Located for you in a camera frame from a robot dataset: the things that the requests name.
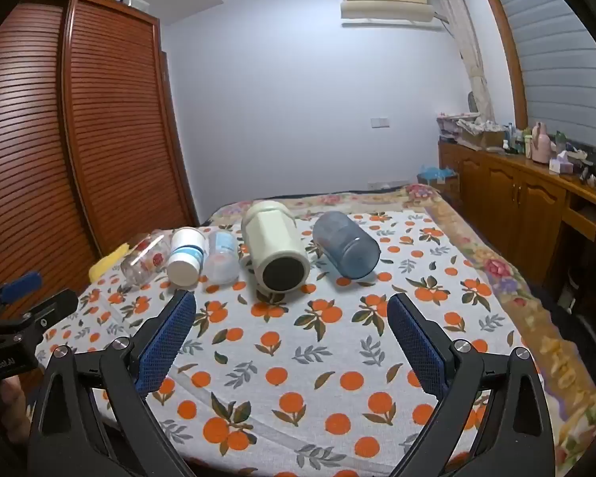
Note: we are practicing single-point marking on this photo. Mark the clear bottle with blue label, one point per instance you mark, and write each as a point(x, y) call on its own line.
point(221, 258)

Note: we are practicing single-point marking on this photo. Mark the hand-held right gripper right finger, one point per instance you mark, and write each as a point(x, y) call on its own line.
point(418, 350)

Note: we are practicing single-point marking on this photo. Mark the blue plastic bag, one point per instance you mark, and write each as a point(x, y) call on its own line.
point(434, 176)

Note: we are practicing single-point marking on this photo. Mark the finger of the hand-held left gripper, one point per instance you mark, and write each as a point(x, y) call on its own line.
point(54, 306)
point(22, 285)

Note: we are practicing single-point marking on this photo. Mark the pink storage box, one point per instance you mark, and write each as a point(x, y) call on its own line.
point(447, 125)

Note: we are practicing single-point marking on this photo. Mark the wall air conditioner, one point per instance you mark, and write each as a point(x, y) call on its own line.
point(387, 2)

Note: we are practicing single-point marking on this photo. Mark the wooden window frame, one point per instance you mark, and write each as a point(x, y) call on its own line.
point(506, 49)

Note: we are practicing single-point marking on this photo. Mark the white wall switch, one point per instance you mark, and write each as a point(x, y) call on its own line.
point(379, 122)

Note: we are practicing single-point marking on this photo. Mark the blue transparent cup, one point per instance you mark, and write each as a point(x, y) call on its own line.
point(345, 248)

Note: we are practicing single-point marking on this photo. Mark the floral bedspread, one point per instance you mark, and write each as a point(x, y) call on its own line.
point(541, 308)

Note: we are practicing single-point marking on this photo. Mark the black white figurine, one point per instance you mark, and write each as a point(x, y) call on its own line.
point(591, 166)

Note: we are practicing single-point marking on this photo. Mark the white bottle with blue band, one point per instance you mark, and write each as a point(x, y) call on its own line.
point(184, 268)

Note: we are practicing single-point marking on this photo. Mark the white box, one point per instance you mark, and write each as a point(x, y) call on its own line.
point(136, 3)

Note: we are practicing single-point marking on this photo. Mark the cardboard box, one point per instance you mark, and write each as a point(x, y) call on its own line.
point(489, 139)

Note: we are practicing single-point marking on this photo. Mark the cream curtain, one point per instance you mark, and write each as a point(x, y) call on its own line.
point(469, 49)

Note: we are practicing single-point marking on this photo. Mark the person's left hand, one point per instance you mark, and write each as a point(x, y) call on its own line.
point(7, 405)

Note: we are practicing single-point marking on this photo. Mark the glass jar with red print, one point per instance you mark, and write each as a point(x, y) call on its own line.
point(144, 261)

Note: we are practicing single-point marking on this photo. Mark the green bottle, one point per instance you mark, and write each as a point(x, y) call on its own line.
point(560, 141)

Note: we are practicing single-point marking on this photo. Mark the orange fruit print blanket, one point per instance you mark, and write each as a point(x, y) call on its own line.
point(298, 357)

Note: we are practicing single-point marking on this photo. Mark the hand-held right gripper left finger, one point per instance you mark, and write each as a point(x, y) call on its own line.
point(163, 350)

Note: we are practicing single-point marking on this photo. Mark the window blind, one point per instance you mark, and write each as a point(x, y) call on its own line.
point(561, 59)

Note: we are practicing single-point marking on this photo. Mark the brown louvered wooden wardrobe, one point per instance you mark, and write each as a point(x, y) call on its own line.
point(104, 134)

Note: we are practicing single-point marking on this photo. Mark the yellow soft object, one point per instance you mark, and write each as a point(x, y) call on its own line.
point(104, 263)

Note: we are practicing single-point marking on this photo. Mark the wooden sideboard cabinet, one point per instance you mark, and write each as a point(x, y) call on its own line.
point(506, 194)

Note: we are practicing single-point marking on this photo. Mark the tissue box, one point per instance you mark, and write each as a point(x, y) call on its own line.
point(560, 165)

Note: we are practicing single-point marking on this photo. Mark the cream cup with black base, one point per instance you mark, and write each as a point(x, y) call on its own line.
point(273, 243)

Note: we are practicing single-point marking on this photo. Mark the pink thermos jug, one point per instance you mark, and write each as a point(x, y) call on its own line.
point(540, 144)

